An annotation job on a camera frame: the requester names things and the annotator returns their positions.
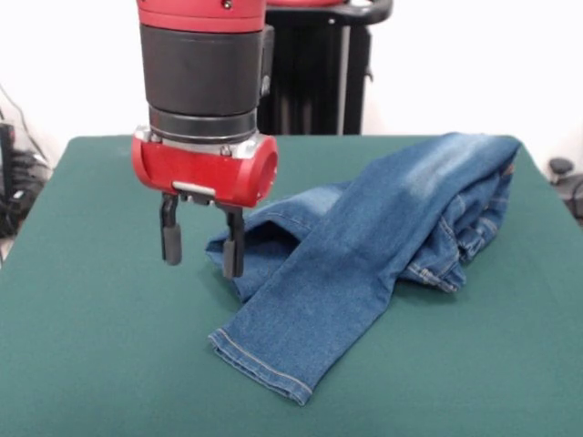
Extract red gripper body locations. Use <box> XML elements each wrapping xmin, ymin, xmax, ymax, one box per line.
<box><xmin>131</xmin><ymin>134</ymin><xmax>280</xmax><ymax>209</ymax></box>

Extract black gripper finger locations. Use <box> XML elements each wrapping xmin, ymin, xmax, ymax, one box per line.
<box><xmin>215</xmin><ymin>199</ymin><xmax>247</xmax><ymax>279</ymax></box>
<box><xmin>159</xmin><ymin>191</ymin><xmax>184</xmax><ymax>267</ymax></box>

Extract blue denim jeans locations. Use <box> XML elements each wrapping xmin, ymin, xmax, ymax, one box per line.
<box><xmin>204</xmin><ymin>132</ymin><xmax>524</xmax><ymax>406</ymax></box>

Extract dark green table cloth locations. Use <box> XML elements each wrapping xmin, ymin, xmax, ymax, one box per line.
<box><xmin>0</xmin><ymin>134</ymin><xmax>583</xmax><ymax>437</ymax></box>

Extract black equipment box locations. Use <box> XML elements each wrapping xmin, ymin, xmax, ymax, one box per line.
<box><xmin>0</xmin><ymin>121</ymin><xmax>15</xmax><ymax>201</ymax></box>

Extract black cable bundle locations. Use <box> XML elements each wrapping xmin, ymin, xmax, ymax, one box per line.
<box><xmin>0</xmin><ymin>149</ymin><xmax>50</xmax><ymax>239</ymax></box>

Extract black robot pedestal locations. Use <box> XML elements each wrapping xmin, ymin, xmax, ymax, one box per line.
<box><xmin>259</xmin><ymin>0</ymin><xmax>394</xmax><ymax>136</ymax></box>

